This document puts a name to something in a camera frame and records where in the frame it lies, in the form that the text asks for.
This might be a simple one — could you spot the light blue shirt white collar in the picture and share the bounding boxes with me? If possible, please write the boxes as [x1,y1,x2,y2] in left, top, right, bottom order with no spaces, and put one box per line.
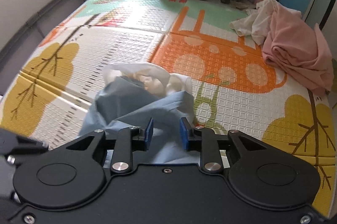
[78,63,200,164]

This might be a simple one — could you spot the colourful foam play mat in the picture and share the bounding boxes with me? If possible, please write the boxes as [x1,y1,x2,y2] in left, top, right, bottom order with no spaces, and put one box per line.
[1,0,336,216]

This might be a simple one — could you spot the white crumpled cloth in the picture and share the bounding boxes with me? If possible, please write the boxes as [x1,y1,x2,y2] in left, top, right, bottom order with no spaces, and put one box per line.
[229,0,302,46]

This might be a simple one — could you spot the pink folded cloth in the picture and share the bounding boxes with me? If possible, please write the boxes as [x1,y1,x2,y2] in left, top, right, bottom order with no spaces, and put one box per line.
[262,4,334,96]

